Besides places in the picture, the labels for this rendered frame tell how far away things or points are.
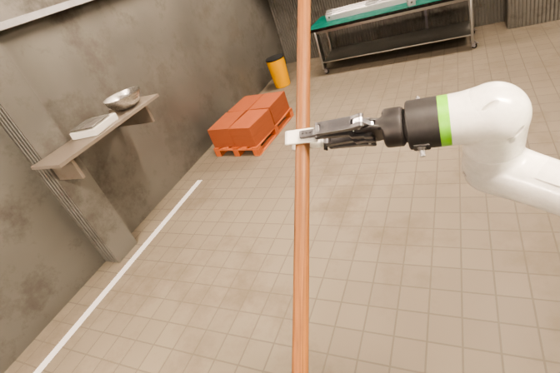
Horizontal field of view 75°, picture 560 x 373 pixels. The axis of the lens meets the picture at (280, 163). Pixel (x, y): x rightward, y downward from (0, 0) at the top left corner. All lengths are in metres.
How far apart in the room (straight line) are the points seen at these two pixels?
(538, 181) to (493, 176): 0.07
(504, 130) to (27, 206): 3.89
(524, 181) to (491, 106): 0.15
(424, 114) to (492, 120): 0.10
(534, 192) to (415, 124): 0.23
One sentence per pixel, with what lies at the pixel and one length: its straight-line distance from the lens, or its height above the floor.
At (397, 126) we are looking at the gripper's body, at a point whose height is 1.97.
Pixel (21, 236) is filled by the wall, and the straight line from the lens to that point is 4.11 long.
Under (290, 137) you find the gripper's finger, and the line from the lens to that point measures 0.76.
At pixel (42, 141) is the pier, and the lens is 3.94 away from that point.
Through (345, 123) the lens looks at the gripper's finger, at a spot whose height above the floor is 2.00.
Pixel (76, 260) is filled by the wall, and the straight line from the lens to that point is 4.42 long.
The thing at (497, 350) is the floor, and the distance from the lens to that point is 2.69.
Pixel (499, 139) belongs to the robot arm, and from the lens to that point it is 0.69.
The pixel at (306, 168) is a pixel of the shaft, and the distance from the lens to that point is 0.74.
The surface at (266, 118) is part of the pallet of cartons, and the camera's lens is 5.20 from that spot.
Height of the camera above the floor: 2.30
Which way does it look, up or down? 29 degrees down
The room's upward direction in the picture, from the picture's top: 20 degrees counter-clockwise
